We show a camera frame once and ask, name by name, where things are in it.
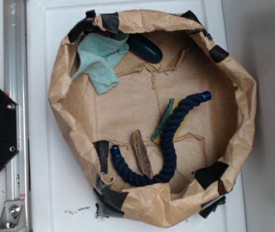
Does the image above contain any metal corner bracket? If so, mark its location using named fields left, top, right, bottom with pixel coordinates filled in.
left=0, top=200, right=27, bottom=232

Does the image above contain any brown paper bag bin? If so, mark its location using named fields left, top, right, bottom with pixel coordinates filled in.
left=48, top=10, right=257, bottom=228

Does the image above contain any light blue terry cloth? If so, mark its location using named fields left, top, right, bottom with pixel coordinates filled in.
left=72, top=31, right=129, bottom=95

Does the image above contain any brown wood piece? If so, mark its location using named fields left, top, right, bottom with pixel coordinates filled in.
left=131, top=130, right=153, bottom=179

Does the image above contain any yellow green sponge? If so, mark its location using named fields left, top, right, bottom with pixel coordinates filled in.
left=152, top=98, right=188, bottom=144

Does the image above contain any dark teal oval case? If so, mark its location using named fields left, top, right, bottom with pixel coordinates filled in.
left=127, top=34, right=163, bottom=63

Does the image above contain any aluminium extrusion rail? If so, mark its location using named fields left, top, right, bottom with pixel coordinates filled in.
left=3, top=0, right=32, bottom=232

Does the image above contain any navy blue rope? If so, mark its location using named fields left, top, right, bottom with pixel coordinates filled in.
left=110, top=90, right=212, bottom=187

